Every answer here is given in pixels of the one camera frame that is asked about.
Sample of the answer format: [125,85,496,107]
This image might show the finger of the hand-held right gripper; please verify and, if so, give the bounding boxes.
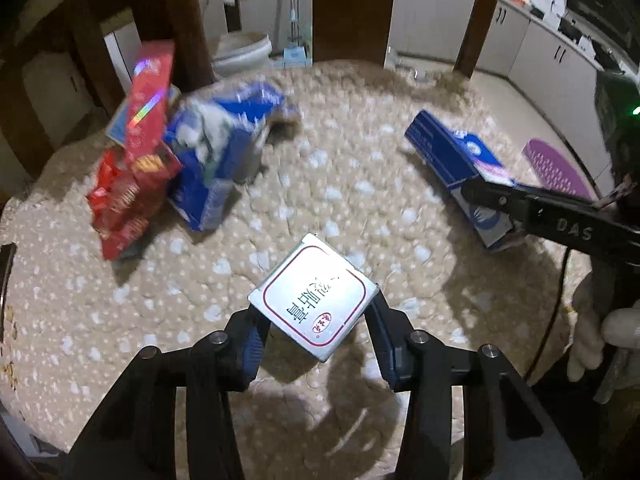
[460,178,602,259]

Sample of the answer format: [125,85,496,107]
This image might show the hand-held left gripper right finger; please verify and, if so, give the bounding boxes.
[364,292,587,480]

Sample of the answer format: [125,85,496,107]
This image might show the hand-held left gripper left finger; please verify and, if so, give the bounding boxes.
[60,307,273,480]

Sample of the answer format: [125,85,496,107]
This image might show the purple plastic basket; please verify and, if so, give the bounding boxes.
[522,139,598,201]

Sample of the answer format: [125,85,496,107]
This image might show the long blue box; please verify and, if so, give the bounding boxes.
[404,109,526,251]

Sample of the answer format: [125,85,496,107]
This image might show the white red-bordered packet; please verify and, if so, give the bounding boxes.
[247,232,381,363]

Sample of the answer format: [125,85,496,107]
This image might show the red snack bag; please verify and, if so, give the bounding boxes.
[86,147,183,261]

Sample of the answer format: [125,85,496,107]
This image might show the red box with holographic stripe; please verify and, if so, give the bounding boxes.
[122,40,176,166]

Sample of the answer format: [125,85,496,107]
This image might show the person's right hand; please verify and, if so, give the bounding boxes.
[567,266,640,386]

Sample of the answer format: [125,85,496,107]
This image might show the beige floral chair cushion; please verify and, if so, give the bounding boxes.
[0,60,606,461]

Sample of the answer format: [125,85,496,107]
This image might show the grey kitchen cabinets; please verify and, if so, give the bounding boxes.
[390,0,631,111]

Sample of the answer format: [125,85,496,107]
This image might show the dark wooden chair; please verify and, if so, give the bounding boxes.
[0,0,508,201]

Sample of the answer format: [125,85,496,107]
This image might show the blue sponge mop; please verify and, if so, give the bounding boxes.
[280,0,311,68]

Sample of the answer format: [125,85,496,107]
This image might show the pale green bucket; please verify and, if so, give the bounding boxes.
[212,32,273,78]

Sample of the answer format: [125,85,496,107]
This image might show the black cable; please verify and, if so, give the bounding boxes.
[522,247,571,383]

